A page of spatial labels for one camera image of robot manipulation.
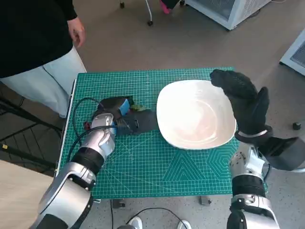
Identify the red toy grape bunch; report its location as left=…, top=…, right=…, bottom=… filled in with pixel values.
left=130, top=104, right=147, bottom=113

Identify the white square plate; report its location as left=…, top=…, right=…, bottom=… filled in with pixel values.
left=156, top=80, right=237, bottom=151

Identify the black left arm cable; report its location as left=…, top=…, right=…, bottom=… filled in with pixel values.
left=68, top=97, right=118, bottom=163

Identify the white shoe tip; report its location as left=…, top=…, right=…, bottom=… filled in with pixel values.
left=177, top=219, right=192, bottom=229
left=129, top=216, right=143, bottom=229

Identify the black floor cable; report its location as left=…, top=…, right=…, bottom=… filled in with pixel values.
left=109, top=199, right=189, bottom=229

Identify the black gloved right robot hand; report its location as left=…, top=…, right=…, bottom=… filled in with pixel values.
left=209, top=68, right=270, bottom=135

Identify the grey table bracket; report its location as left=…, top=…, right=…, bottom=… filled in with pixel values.
left=199, top=196, right=213, bottom=206
left=111, top=199, right=126, bottom=209

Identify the pink and black object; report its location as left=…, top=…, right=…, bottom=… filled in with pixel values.
left=159, top=0, right=185, bottom=15

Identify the black metal rack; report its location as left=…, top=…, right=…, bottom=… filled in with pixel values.
left=0, top=82, right=63, bottom=173

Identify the person's hand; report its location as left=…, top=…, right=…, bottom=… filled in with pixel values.
left=67, top=16, right=86, bottom=50

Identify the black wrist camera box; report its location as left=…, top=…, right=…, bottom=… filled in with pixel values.
left=258, top=137, right=305, bottom=172
left=116, top=108, right=159, bottom=135

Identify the white glass-door cabinet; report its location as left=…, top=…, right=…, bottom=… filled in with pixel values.
left=184, top=0, right=274, bottom=31

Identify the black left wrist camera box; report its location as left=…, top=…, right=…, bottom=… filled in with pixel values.
left=116, top=108, right=159, bottom=135

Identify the green cutting mat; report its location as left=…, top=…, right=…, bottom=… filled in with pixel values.
left=56, top=67, right=269, bottom=199

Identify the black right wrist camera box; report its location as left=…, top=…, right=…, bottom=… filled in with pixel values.
left=258, top=137, right=305, bottom=172

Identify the beige wooden table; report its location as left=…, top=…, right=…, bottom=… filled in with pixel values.
left=0, top=159, right=56, bottom=229

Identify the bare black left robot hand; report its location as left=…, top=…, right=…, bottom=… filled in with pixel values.
left=96, top=95, right=134, bottom=120

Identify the person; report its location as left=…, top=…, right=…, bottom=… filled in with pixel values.
left=0, top=0, right=88, bottom=119

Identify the white chair leg with caster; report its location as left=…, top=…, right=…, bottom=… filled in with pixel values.
left=145, top=0, right=154, bottom=27

